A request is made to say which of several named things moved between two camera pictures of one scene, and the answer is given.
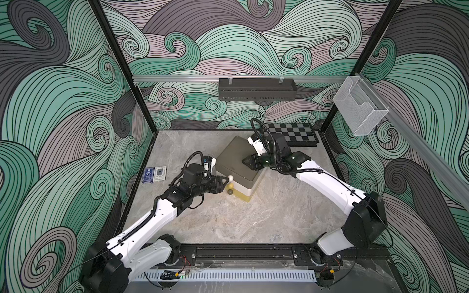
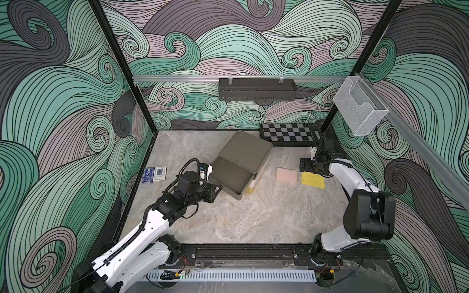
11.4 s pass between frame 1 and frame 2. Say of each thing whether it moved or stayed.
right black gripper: moved
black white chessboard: stayed
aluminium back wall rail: stayed
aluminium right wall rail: stayed
